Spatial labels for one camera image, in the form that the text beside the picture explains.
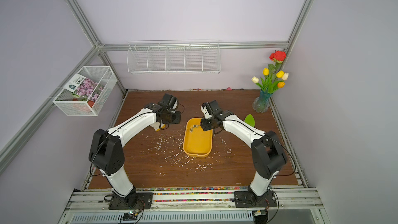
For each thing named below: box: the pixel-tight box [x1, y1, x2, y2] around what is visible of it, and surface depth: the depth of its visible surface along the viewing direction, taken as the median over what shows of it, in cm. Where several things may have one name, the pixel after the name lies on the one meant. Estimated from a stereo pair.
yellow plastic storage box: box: [182, 117, 213, 158], surface depth 96 cm
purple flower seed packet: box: [63, 73, 105, 103], surface depth 75 cm
